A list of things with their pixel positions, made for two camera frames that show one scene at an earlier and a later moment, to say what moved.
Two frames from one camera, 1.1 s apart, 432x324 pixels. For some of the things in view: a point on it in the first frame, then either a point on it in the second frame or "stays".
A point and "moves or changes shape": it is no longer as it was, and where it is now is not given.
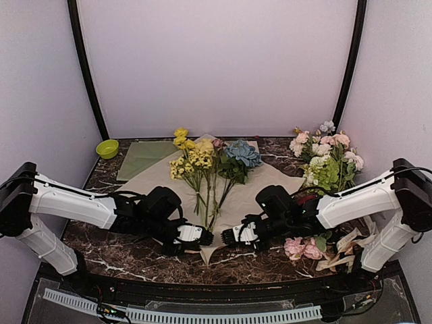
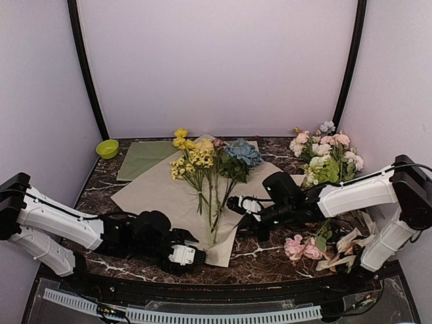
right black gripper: (251, 242) -> (253, 227)
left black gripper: (183, 244) -> (175, 268)
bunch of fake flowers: (329, 164) stays
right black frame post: (349, 75) stays
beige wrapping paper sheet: (219, 181) moves or changes shape
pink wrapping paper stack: (254, 143) stays
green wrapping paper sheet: (141, 154) stays
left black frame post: (78, 38) stays
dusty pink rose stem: (215, 143) stays
